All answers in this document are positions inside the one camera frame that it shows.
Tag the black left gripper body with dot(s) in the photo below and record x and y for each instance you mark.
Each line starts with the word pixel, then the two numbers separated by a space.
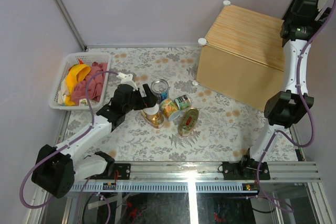
pixel 137 102

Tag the yellow jar white lid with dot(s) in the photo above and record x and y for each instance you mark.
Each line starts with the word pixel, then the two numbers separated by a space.
pixel 153 109

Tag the blue soup can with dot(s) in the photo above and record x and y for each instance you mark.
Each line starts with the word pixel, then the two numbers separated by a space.
pixel 160 88

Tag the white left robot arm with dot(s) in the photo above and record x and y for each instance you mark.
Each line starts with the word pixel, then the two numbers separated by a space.
pixel 61 166

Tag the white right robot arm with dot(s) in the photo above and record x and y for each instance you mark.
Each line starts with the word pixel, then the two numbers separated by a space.
pixel 302 22

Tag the gold oval tin under jar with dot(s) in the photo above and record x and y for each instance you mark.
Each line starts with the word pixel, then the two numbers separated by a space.
pixel 154 119

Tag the pink cloth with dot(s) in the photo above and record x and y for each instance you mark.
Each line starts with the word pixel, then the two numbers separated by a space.
pixel 95 86

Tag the dark green small can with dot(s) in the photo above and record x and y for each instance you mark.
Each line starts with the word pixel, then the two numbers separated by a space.
pixel 183 102

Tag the gold oval fish tin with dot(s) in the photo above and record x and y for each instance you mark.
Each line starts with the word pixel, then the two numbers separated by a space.
pixel 188 122

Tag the yellow cloth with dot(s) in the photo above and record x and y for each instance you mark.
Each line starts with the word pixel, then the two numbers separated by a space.
pixel 77 74

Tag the white patterned cloth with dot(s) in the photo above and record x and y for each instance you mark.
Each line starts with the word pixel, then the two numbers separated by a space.
pixel 77 98

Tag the white plastic laundry basket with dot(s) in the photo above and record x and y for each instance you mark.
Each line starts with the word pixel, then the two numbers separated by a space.
pixel 73 59

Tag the wooden cube cabinet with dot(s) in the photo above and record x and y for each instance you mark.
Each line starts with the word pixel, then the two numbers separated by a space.
pixel 243 57

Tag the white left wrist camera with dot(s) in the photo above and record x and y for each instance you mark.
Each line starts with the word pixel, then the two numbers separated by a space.
pixel 127 79

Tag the aluminium frame rail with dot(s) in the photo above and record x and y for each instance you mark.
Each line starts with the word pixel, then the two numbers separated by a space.
pixel 201 177

